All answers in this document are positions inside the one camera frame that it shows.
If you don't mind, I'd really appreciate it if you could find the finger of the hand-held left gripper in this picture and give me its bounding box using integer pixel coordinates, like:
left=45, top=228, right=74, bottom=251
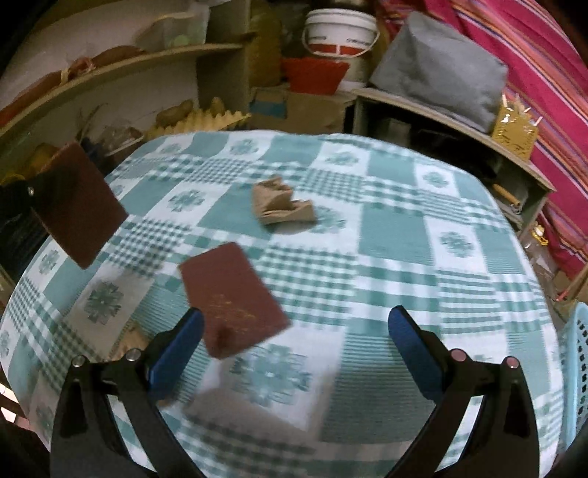
left=0, top=172, right=58, bottom=222

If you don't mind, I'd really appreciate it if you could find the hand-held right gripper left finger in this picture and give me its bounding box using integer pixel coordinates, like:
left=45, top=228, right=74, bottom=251
left=50, top=307, right=207, bottom=478

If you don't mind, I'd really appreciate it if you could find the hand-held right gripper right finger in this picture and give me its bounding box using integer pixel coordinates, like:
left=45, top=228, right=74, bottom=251
left=387, top=306, right=540, bottom=478

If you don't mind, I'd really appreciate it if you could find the dark red card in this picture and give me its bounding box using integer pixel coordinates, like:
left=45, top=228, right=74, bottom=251
left=34, top=142, right=129, bottom=271
left=178, top=242, right=291, bottom=360

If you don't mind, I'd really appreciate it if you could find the light blue plastic basket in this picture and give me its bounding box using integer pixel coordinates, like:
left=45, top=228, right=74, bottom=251
left=558, top=301, right=588, bottom=453

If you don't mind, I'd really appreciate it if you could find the green checked tablecloth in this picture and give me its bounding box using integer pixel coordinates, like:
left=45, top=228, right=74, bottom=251
left=0, top=130, right=568, bottom=478

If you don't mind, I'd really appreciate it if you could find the yellow oil bottle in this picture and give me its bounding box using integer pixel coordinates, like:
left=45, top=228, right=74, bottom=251
left=526, top=221, right=554, bottom=251

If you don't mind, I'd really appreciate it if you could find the brown potato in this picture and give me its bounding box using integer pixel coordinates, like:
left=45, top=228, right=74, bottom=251
left=154, top=99, right=196, bottom=127

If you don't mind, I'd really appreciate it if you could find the curved wooden shelf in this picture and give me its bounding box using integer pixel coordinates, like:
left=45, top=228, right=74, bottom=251
left=0, top=0, right=251, bottom=185

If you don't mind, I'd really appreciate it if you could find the brown crumpled paper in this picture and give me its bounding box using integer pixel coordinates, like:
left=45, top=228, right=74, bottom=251
left=251, top=175, right=319, bottom=226

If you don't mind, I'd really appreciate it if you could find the low wooden cabinet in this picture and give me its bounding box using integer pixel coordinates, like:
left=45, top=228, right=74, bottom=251
left=344, top=87, right=556, bottom=235

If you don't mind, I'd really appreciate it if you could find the yellow corrugated foam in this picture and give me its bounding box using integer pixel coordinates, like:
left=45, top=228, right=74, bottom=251
left=147, top=96, right=251, bottom=139

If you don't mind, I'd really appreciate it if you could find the clear plastic container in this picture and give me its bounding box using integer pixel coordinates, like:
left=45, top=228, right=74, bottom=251
left=138, top=14, right=207, bottom=51

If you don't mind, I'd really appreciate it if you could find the yellow box with sticks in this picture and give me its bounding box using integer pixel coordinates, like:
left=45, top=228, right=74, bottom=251
left=491, top=94, right=540, bottom=159

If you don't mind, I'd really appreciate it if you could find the cardboard box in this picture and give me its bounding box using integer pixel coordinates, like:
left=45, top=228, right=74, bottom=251
left=248, top=87, right=354, bottom=134

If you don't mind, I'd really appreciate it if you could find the grey cushion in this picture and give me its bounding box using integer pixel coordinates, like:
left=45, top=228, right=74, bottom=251
left=370, top=11, right=510, bottom=134

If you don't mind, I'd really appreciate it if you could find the yellow sack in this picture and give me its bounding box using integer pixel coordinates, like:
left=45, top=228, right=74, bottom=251
left=250, top=9, right=286, bottom=88

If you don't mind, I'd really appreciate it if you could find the red plastic basket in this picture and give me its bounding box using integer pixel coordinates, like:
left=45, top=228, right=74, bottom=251
left=281, top=57, right=350, bottom=95

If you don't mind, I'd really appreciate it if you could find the pink striped blanket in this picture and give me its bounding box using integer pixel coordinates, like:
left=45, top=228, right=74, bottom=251
left=374, top=0, right=588, bottom=279

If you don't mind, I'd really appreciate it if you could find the white plastic bucket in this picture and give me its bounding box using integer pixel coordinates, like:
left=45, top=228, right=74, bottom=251
left=301, top=8, right=381, bottom=58

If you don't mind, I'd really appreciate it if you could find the wooden-handled tool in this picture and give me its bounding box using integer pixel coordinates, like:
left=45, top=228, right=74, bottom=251
left=494, top=184, right=524, bottom=207

